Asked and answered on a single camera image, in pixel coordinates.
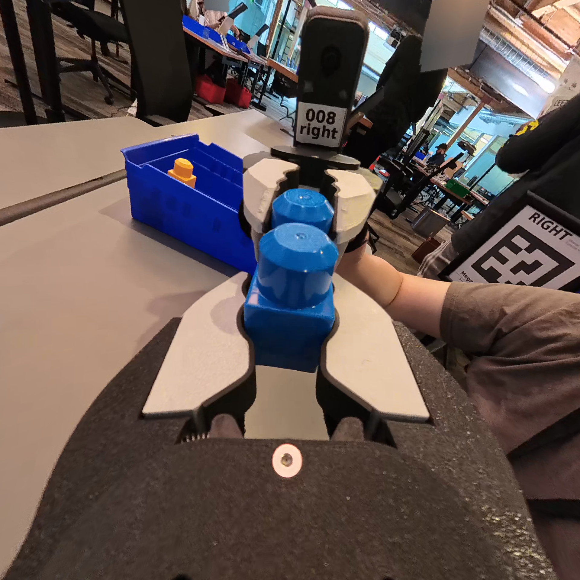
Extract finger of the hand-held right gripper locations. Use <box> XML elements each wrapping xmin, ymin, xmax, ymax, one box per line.
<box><xmin>325</xmin><ymin>166</ymin><xmax>379</xmax><ymax>247</ymax></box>
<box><xmin>241</xmin><ymin>153</ymin><xmax>301</xmax><ymax>247</ymax></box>

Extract grey trash can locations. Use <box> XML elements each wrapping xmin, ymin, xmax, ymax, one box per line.
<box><xmin>409</xmin><ymin>205</ymin><xmax>450</xmax><ymax>237</ymax></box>

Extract blue two-stud block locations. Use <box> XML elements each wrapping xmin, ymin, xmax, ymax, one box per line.
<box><xmin>243</xmin><ymin>187</ymin><xmax>340</xmax><ymax>374</ymax></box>

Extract black upright panel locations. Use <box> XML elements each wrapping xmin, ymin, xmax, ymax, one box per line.
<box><xmin>119</xmin><ymin>0</ymin><xmax>194</xmax><ymax>127</ymax></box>

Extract yellow one-stud block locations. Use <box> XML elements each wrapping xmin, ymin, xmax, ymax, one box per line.
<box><xmin>167</xmin><ymin>157</ymin><xmax>197</xmax><ymax>189</ymax></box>

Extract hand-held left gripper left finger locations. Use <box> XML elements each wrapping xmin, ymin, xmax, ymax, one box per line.
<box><xmin>141</xmin><ymin>271</ymin><xmax>258</xmax><ymax>422</ymax></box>

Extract red crate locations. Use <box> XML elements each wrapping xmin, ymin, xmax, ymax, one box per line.
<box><xmin>195</xmin><ymin>74</ymin><xmax>227</xmax><ymax>105</ymax></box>
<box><xmin>225</xmin><ymin>78</ymin><xmax>253</xmax><ymax>109</ymax></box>

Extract blue plastic bin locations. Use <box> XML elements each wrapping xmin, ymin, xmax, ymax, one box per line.
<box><xmin>120</xmin><ymin>133</ymin><xmax>260</xmax><ymax>276</ymax></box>

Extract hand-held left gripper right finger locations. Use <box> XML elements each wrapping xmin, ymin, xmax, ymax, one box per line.
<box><xmin>319</xmin><ymin>279</ymin><xmax>432</xmax><ymax>424</ymax></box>

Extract black office chair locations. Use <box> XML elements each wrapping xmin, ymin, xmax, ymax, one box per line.
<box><xmin>43</xmin><ymin>0</ymin><xmax>133</xmax><ymax>106</ymax></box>

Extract black-white marker sign stand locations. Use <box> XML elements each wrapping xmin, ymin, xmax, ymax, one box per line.
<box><xmin>436</xmin><ymin>190</ymin><xmax>580</xmax><ymax>292</ymax></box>

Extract brown box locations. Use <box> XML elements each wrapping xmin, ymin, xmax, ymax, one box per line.
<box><xmin>411</xmin><ymin>235</ymin><xmax>444</xmax><ymax>264</ymax></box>

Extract distant blue bin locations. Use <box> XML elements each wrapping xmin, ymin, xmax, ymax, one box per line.
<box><xmin>181</xmin><ymin>14</ymin><xmax>214</xmax><ymax>40</ymax></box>

